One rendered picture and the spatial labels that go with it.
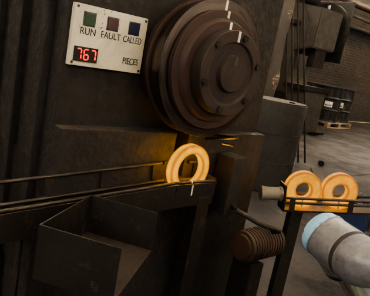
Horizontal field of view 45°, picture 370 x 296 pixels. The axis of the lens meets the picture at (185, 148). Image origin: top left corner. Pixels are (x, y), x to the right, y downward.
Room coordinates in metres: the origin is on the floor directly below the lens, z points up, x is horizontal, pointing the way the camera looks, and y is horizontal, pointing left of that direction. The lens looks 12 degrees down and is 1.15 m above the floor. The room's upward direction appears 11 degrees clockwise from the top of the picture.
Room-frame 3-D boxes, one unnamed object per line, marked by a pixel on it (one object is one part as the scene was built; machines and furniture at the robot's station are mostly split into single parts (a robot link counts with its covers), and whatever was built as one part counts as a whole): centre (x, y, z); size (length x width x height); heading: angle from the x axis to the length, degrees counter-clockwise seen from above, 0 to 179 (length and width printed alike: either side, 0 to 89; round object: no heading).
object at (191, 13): (1.57, -0.03, 1.12); 0.47 x 0.06 x 0.47; 132
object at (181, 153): (1.57, -0.03, 0.75); 0.18 x 0.03 x 0.18; 133
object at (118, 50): (1.42, 0.30, 1.15); 0.26 x 0.02 x 0.18; 132
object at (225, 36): (1.50, -0.09, 1.12); 0.28 x 0.06 x 0.28; 132
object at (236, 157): (1.74, -0.19, 0.68); 0.11 x 0.08 x 0.24; 42
